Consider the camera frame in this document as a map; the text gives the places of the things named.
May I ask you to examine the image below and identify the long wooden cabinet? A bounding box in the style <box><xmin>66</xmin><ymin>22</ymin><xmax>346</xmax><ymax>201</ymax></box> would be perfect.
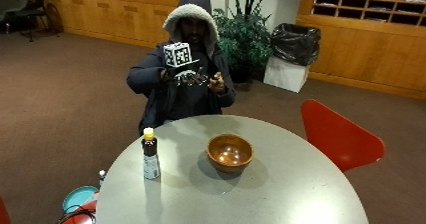
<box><xmin>25</xmin><ymin>0</ymin><xmax>197</xmax><ymax>49</ymax></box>

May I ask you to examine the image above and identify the green potted plant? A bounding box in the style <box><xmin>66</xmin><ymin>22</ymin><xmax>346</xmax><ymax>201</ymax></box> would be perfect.
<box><xmin>211</xmin><ymin>0</ymin><xmax>274</xmax><ymax>84</ymax></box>

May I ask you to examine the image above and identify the red chair edge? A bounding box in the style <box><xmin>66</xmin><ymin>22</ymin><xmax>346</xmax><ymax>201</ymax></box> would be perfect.
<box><xmin>0</xmin><ymin>197</ymin><xmax>13</xmax><ymax>224</ymax></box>

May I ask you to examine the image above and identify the white bin with black bag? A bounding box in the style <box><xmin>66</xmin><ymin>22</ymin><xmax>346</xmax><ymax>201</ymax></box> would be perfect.
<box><xmin>262</xmin><ymin>22</ymin><xmax>322</xmax><ymax>94</ymax></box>

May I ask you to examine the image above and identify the dark bottle with yellow cap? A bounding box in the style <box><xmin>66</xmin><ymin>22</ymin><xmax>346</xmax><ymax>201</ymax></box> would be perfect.
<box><xmin>139</xmin><ymin>127</ymin><xmax>161</xmax><ymax>181</ymax></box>

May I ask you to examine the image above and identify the black chair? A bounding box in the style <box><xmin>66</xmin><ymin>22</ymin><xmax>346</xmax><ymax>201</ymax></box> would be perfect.
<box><xmin>4</xmin><ymin>0</ymin><xmax>64</xmax><ymax>43</ymax></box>

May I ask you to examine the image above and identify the red object with black cable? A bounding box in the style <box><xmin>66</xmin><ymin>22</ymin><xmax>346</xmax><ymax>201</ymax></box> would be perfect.
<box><xmin>57</xmin><ymin>199</ymin><xmax>98</xmax><ymax>224</ymax></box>

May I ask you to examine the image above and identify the brown wooden bowl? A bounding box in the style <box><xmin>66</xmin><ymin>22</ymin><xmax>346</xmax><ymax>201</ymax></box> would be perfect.
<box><xmin>205</xmin><ymin>133</ymin><xmax>254</xmax><ymax>174</ymax></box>

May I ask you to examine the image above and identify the white marker cube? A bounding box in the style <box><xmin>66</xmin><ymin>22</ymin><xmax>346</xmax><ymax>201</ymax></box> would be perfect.
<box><xmin>162</xmin><ymin>42</ymin><xmax>193</xmax><ymax>68</ymax></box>

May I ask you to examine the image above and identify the the person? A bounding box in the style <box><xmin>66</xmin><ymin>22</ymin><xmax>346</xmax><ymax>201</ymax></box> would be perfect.
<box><xmin>125</xmin><ymin>0</ymin><xmax>237</xmax><ymax>136</ymax></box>

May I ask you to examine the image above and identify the small clear bottle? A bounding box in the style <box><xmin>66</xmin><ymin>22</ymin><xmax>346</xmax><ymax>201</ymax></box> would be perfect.
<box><xmin>97</xmin><ymin>169</ymin><xmax>107</xmax><ymax>189</ymax></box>

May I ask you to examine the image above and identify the red chair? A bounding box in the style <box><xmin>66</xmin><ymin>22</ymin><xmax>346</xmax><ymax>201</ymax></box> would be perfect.
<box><xmin>299</xmin><ymin>99</ymin><xmax>386</xmax><ymax>174</ymax></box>

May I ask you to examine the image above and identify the teal round lid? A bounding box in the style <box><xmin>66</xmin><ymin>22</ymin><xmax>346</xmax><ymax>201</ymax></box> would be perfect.
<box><xmin>61</xmin><ymin>185</ymin><xmax>99</xmax><ymax>214</ymax></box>

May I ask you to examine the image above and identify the wooden cabinet with pigeonholes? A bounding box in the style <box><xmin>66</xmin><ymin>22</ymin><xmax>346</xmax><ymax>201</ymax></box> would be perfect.
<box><xmin>295</xmin><ymin>0</ymin><xmax>426</xmax><ymax>100</ymax></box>

